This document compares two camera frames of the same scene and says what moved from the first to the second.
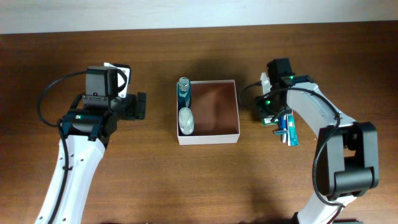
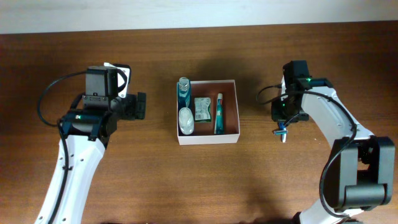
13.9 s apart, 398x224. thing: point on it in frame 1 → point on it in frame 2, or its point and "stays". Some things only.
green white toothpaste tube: [292, 138] → [219, 127]
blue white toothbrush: [284, 128] stays
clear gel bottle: [186, 121] stays
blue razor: [282, 126] stays
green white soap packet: [266, 122] → [203, 109]
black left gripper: [135, 106] stays
